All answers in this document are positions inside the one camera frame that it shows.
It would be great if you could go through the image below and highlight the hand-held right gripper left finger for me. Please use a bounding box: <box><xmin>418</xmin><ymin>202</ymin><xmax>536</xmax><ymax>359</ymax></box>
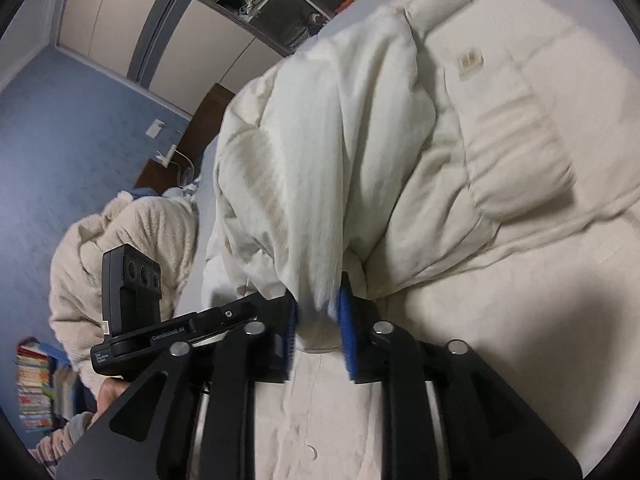
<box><xmin>55</xmin><ymin>300</ymin><xmax>301</xmax><ymax>480</ymax></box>

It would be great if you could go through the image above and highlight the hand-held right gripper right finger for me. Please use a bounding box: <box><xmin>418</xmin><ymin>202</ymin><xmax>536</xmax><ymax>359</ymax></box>
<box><xmin>337</xmin><ymin>272</ymin><xmax>583</xmax><ymax>480</ymax></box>

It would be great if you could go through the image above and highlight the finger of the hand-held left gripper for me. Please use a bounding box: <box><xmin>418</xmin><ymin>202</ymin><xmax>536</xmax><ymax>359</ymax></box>
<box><xmin>222</xmin><ymin>292</ymin><xmax>296</xmax><ymax>328</ymax></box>

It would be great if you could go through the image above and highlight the white hooded jacket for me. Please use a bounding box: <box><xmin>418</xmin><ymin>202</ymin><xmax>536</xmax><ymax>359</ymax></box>
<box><xmin>200</xmin><ymin>0</ymin><xmax>640</xmax><ymax>480</ymax></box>

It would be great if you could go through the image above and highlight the person's left forearm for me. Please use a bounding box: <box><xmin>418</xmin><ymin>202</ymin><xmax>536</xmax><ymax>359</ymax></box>
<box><xmin>30</xmin><ymin>412</ymin><xmax>96</xmax><ymax>480</ymax></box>

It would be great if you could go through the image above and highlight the person's left hand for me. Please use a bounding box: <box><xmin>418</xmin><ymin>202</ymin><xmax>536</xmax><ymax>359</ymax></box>
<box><xmin>94</xmin><ymin>377</ymin><xmax>136</xmax><ymax>428</ymax></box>

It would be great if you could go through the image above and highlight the cream fleece robe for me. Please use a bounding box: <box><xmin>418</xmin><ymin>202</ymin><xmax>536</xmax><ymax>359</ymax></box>
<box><xmin>50</xmin><ymin>190</ymin><xmax>201</xmax><ymax>401</ymax></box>

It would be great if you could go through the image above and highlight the stack of colourful books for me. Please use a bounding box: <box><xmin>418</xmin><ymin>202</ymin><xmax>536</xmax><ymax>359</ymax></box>
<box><xmin>15</xmin><ymin>337</ymin><xmax>81</xmax><ymax>433</ymax></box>

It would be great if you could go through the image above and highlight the brown wooden headboard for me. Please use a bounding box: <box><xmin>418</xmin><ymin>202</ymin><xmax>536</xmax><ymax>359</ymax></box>
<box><xmin>135</xmin><ymin>82</ymin><xmax>236</xmax><ymax>196</ymax></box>

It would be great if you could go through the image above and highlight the beige wardrobe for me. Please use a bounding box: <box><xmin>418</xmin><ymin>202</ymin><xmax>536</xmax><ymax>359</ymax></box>
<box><xmin>55</xmin><ymin>0</ymin><xmax>396</xmax><ymax>121</ymax></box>

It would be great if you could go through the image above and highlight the white charger cable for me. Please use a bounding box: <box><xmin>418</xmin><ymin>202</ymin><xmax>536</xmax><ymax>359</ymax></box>
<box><xmin>172</xmin><ymin>152</ymin><xmax>197</xmax><ymax>186</ymax></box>

